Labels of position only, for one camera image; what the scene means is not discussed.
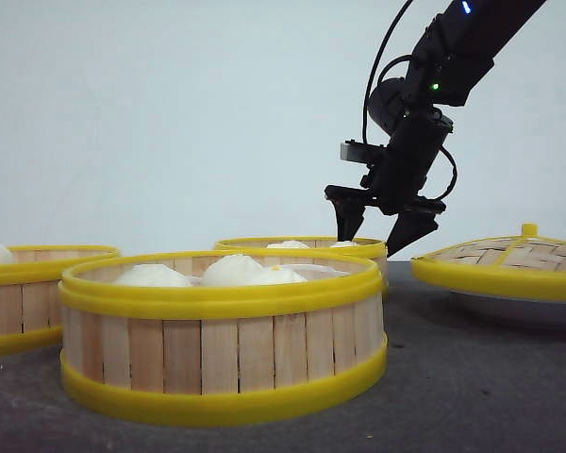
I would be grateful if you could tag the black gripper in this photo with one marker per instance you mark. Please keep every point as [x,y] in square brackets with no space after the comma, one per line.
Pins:
[394,181]

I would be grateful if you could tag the bamboo steamer basket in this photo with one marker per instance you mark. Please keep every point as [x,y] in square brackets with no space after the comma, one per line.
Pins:
[370,249]
[30,314]
[220,356]

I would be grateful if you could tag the woven bamboo steamer lid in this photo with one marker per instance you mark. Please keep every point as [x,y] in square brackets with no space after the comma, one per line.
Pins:
[527,266]

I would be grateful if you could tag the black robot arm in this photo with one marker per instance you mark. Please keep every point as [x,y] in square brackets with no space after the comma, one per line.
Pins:
[404,98]

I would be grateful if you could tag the white bun back right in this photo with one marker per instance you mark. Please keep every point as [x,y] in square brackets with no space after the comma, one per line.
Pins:
[343,244]

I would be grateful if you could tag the white bun back left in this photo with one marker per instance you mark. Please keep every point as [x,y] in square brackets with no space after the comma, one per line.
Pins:
[289,244]

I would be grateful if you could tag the white bun yellow dot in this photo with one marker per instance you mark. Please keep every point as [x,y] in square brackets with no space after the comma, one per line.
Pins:
[274,275]

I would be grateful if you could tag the white plate under lid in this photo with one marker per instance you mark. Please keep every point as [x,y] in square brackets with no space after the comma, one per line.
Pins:
[535,313]

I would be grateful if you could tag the white bun front middle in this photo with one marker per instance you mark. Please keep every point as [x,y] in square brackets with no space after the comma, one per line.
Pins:
[231,271]

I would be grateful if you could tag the white bun front left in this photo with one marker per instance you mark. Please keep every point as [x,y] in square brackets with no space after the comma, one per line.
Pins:
[152,275]

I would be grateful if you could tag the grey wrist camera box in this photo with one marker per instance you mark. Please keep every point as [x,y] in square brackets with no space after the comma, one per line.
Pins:
[359,152]

